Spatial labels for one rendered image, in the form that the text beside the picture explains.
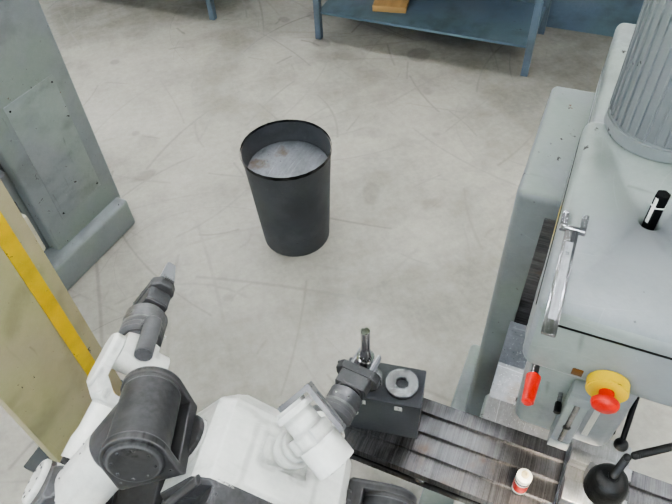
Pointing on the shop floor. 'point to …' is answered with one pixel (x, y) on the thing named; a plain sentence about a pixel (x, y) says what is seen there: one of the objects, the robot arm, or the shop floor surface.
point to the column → (530, 229)
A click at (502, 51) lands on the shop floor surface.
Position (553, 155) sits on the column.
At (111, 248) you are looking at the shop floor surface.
